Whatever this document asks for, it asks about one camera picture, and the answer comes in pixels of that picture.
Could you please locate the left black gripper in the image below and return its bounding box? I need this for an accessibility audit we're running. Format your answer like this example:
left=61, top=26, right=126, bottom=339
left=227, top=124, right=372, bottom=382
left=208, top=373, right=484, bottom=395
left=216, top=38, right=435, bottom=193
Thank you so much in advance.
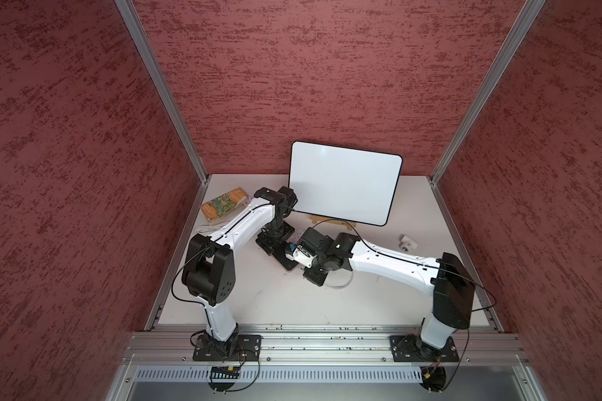
left=255, top=216, right=295, bottom=254

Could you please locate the black phone pink case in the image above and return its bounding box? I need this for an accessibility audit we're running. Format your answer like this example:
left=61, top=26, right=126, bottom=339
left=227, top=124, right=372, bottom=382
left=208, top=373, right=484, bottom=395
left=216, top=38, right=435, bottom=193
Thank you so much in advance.
left=273, top=242, right=299, bottom=272

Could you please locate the white charging cable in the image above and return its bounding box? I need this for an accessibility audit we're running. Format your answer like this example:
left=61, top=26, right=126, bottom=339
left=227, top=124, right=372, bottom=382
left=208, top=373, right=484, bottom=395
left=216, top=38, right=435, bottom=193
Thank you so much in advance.
left=325, top=270, right=355, bottom=290

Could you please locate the white plug adapter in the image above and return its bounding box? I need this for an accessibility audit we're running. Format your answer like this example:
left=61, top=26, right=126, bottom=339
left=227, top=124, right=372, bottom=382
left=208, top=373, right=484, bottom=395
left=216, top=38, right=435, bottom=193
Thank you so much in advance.
left=400, top=235, right=418, bottom=252

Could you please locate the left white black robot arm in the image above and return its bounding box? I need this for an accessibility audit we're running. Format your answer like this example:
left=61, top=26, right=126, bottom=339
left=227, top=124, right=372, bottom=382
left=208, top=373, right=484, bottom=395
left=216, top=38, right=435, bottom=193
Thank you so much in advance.
left=171, top=186, right=298, bottom=360

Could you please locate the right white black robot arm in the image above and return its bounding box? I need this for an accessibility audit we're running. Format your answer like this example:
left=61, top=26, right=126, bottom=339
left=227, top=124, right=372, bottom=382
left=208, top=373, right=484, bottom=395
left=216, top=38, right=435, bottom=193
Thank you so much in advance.
left=284, top=227, right=481, bottom=358

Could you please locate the wooden board stand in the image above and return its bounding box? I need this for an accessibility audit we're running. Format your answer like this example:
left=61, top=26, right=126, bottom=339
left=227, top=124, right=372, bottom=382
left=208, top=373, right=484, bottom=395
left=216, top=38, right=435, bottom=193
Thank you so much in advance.
left=310, top=215, right=356, bottom=231

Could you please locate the colourful patterned book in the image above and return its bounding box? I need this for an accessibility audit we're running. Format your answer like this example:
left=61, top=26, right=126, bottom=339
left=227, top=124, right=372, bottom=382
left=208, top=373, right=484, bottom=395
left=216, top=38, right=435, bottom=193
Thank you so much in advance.
left=200, top=188, right=249, bottom=222

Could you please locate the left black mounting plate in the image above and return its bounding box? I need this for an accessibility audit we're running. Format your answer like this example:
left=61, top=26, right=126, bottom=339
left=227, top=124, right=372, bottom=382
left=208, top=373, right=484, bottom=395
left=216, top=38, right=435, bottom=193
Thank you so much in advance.
left=191, top=333, right=262, bottom=363

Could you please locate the black mounting plate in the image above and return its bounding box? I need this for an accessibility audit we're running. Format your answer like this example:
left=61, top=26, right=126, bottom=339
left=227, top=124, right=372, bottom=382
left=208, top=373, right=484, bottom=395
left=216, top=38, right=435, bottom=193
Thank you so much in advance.
left=191, top=333, right=262, bottom=363
left=389, top=334, right=460, bottom=364

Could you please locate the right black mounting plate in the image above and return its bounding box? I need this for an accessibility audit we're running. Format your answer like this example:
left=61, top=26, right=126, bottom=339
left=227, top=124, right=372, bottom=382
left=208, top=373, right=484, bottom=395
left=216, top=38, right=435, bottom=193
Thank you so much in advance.
left=389, top=334, right=460, bottom=364

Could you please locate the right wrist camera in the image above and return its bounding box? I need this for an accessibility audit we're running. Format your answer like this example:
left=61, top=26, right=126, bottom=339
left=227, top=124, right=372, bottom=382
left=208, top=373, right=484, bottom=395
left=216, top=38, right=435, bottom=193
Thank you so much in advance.
left=284, top=243, right=314, bottom=267

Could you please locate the white board black frame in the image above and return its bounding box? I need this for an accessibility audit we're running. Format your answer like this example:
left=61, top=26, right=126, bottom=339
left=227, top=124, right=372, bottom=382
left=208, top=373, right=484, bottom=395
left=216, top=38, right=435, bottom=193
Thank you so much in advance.
left=289, top=141, right=403, bottom=227

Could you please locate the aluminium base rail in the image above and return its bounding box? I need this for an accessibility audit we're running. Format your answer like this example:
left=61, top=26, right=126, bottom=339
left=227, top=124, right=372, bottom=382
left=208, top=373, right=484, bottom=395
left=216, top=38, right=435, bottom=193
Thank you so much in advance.
left=122, top=325, right=531, bottom=367

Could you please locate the left aluminium corner post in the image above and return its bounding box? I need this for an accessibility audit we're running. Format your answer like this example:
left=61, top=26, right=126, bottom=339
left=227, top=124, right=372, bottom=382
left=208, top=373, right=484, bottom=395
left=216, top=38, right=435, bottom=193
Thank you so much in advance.
left=115, top=0, right=208, bottom=185

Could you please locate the aluminium corner post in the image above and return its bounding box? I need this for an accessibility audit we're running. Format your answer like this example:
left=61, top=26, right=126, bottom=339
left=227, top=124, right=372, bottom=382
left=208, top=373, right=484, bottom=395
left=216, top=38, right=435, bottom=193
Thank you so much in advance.
left=429, top=0, right=546, bottom=187
left=115, top=0, right=208, bottom=185

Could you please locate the right aluminium corner post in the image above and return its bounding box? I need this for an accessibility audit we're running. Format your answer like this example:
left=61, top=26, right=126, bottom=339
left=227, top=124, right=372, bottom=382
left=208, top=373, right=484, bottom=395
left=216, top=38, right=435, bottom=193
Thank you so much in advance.
left=429, top=0, right=546, bottom=187

